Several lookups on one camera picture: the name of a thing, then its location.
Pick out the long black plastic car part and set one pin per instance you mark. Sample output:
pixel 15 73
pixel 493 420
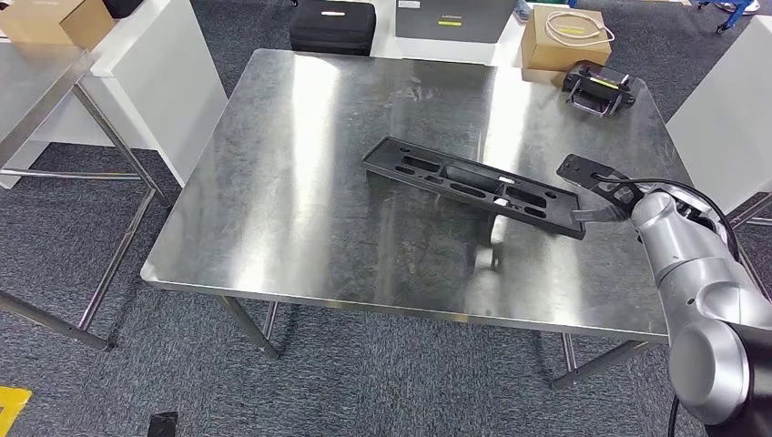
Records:
pixel 558 218

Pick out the black carrying case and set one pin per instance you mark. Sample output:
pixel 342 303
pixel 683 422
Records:
pixel 332 33

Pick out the black bag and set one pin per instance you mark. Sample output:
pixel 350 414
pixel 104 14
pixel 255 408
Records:
pixel 120 7

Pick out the steel workbench table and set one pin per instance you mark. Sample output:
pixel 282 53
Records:
pixel 301 181

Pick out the black device yellow label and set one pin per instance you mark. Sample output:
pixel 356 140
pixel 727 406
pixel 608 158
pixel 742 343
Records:
pixel 579 75

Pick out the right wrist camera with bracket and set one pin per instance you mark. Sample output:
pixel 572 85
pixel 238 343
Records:
pixel 576 169

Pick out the white partition panel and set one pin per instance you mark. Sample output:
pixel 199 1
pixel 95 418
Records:
pixel 157 90
pixel 724 120

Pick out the dark grey box yellow label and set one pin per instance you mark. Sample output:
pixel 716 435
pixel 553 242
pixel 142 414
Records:
pixel 470 27

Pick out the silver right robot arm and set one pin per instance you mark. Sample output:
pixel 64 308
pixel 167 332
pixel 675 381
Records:
pixel 693 265

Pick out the brown cardboard box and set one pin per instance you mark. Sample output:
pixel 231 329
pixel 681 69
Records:
pixel 48 21
pixel 543 54

